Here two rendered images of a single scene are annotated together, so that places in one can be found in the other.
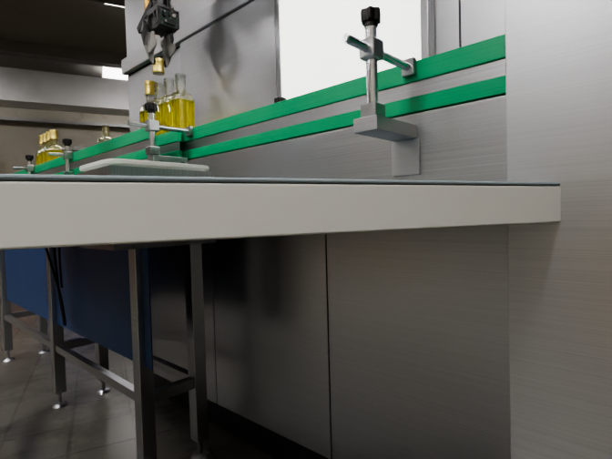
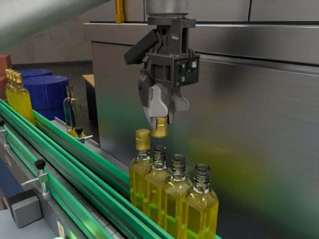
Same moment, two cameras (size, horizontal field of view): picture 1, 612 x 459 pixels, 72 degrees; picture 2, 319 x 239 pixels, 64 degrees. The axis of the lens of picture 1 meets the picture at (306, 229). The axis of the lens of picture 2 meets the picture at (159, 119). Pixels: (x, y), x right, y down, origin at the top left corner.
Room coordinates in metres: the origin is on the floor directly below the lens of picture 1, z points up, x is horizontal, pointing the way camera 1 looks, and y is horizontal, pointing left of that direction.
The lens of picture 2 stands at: (0.80, 0.40, 1.40)
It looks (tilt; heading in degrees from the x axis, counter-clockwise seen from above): 21 degrees down; 4
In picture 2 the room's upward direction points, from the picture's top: straight up
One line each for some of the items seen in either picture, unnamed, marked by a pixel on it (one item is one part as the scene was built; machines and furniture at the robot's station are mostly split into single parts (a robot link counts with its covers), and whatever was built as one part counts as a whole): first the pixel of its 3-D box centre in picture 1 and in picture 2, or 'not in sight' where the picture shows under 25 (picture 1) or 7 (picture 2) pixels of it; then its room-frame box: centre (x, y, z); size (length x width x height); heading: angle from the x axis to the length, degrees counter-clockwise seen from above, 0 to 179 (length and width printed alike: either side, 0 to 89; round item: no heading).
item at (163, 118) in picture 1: (170, 131); (176, 217); (1.26, 0.39, 0.99); 0.06 x 0.06 x 0.21; 46
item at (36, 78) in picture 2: not in sight; (42, 105); (3.77, 2.09, 0.40); 1.08 x 0.66 x 0.80; 30
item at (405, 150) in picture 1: (382, 95); not in sight; (0.61, -0.11, 0.90); 0.17 x 0.05 x 0.23; 137
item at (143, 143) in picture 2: (150, 88); (143, 139); (1.34, 0.48, 1.14); 0.04 x 0.04 x 0.04
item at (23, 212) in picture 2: not in sight; (25, 208); (1.49, 0.92, 0.79); 0.08 x 0.08 x 0.08; 47
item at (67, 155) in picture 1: (60, 158); (35, 183); (1.43, 0.82, 0.94); 0.07 x 0.04 x 0.13; 137
